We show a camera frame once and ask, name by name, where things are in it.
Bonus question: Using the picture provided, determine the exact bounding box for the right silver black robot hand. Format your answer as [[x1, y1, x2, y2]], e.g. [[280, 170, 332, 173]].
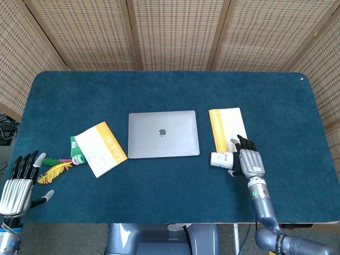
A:
[[227, 134, 266, 179]]

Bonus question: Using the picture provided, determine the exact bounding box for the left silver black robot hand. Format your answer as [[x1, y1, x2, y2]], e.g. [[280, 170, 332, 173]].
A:
[[0, 150, 55, 217]]

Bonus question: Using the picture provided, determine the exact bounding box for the white paper cup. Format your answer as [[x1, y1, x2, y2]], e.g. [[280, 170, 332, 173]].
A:
[[211, 151, 235, 169]]

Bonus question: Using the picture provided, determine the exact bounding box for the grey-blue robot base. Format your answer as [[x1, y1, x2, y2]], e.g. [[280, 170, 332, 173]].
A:
[[105, 223, 221, 255]]

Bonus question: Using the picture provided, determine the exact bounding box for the white orange book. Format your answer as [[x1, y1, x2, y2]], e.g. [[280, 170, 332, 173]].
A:
[[208, 107, 252, 155], [74, 121, 129, 179]]

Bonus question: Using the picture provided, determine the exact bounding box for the colourful feather shuttlecock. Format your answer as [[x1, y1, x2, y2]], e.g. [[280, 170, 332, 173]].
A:
[[37, 155, 87, 184]]

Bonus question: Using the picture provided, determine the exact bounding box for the green snack packet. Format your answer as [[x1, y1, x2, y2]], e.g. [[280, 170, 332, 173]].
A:
[[69, 135, 84, 157]]

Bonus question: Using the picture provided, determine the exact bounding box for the white metal table leg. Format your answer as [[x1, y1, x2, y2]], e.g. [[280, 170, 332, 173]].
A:
[[233, 223, 240, 255]]

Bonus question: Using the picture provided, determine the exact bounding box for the dark blue felt table mat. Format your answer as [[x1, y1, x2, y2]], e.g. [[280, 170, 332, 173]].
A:
[[12, 70, 333, 224]]

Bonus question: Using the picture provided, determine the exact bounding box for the silver closed laptop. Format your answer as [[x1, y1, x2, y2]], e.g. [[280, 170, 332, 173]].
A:
[[127, 110, 200, 159]]

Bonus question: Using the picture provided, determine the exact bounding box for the wooden bamboo folding screen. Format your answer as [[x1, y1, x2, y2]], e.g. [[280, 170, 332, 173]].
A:
[[0, 0, 340, 224]]

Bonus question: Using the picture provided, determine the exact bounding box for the black cables and equipment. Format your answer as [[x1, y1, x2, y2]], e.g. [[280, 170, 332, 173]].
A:
[[0, 113, 18, 146]]

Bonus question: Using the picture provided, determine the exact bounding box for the thin blue cable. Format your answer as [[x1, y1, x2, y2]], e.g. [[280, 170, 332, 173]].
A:
[[243, 223, 253, 255]]

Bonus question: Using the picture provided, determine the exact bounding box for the thick black cable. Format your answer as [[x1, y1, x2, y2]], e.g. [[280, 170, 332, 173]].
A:
[[182, 224, 192, 255]]

